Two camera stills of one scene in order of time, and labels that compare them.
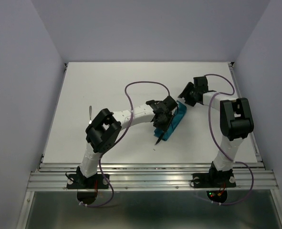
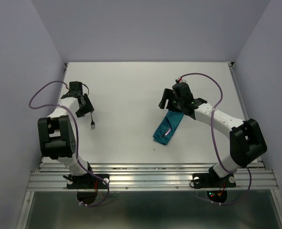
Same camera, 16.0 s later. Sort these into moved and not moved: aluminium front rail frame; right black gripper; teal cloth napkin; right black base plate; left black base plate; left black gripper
Moved: right black gripper; teal cloth napkin; left black gripper
Not moved: left black base plate; right black base plate; aluminium front rail frame
